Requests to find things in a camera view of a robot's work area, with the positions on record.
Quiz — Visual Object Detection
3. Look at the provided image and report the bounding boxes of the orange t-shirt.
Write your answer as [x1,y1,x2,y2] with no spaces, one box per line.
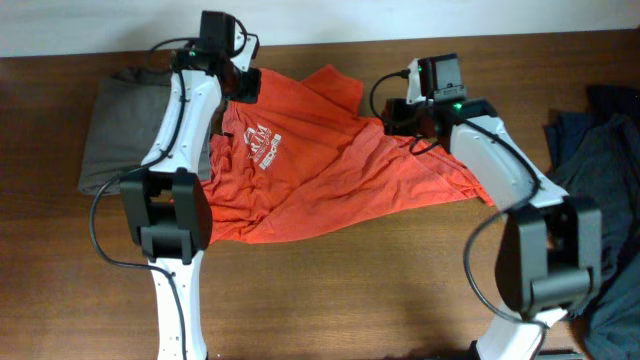
[202,65,493,244]

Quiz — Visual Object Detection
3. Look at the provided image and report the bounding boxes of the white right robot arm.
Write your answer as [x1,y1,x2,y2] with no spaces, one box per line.
[378,54,602,359]

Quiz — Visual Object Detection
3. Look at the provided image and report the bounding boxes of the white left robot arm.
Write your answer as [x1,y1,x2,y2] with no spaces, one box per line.
[119,42,261,359]

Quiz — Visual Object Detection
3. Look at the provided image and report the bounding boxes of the dark blue clothes pile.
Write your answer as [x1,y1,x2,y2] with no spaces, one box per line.
[545,85,639,359]

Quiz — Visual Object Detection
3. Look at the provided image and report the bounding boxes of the folded grey pants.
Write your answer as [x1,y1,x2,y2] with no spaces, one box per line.
[77,67,181,195]

